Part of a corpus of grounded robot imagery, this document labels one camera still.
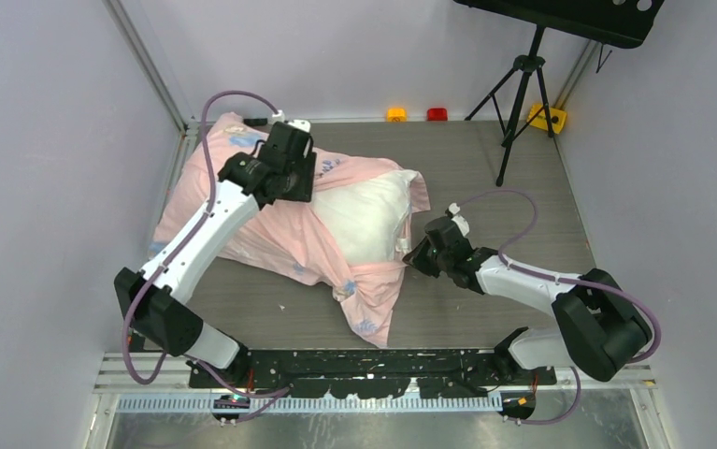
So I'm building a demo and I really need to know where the yellow block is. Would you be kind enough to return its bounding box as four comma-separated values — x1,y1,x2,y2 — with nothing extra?
526,103,567,135

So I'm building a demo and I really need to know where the white slotted cable duct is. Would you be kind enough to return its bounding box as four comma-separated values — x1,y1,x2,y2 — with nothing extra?
116,391,503,414

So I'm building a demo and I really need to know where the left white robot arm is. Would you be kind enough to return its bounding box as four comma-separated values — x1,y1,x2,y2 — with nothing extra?
114,120,317,387

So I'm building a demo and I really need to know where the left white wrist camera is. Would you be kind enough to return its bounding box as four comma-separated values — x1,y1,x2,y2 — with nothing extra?
268,109,311,132

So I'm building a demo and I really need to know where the red block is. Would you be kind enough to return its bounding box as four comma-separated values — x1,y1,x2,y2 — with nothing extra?
426,108,449,122

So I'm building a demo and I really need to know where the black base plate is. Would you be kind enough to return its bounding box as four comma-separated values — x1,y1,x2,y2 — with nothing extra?
189,349,556,399

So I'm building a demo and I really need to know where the black tripod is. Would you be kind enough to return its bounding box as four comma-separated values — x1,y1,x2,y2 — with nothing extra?
465,24,555,187

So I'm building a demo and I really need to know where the black overhead panel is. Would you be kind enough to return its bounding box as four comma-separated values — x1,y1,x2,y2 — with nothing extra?
456,0,664,50

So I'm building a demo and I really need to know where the small black block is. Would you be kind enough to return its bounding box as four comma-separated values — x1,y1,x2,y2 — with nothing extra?
243,118,268,126

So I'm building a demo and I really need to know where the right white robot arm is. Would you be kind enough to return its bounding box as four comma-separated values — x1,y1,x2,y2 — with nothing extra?
404,215,661,384

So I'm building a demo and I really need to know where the pink pillowcase with blue print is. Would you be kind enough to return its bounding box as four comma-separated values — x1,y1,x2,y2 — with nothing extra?
148,111,431,349

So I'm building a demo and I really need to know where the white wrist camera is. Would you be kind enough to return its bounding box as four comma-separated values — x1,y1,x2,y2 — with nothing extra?
268,109,311,132
447,202,470,237

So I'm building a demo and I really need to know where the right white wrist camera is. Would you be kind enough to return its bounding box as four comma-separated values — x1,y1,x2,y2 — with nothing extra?
447,202,470,237

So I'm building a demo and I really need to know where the white pillow care label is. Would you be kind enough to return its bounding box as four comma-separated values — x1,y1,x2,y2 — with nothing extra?
394,217,410,256

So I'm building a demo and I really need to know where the orange block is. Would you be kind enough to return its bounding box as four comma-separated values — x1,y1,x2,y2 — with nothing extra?
385,108,408,123

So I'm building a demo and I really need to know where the white pillow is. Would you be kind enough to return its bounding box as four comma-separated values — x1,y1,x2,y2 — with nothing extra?
311,169,418,266

